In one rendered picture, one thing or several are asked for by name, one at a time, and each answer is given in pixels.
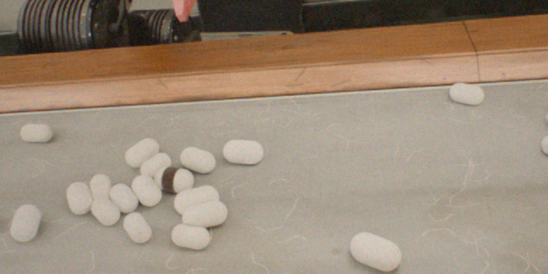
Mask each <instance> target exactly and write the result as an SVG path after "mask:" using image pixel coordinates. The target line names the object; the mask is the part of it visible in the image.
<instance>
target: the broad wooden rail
mask: <svg viewBox="0 0 548 274"><path fill-rule="evenodd" d="M547 79H548V15H529V16H517V17H504V18H493V19H481V20H469V21H458V22H445V23H433V24H422V25H410V26H398V27H375V28H362V29H351V30H339V31H327V32H315V33H303V34H291V35H279V36H268V37H256V38H244V39H220V40H208V41H196V42H185V43H173V45H154V46H138V47H125V48H113V49H102V50H89V51H66V52H54V53H42V54H30V55H19V56H18V57H0V114H9V113H23V112H38V111H53V110H81V109H96V108H110V107H125V106H140V105H155V104H183V102H198V101H212V100H226V99H242V98H270V97H285V96H300V95H314V94H329V93H344V92H358V91H372V90H387V89H403V88H416V87H431V86H453V85H455V84H456V83H463V84H468V85H474V84H489V83H504V82H518V81H533V80H547Z"/></svg>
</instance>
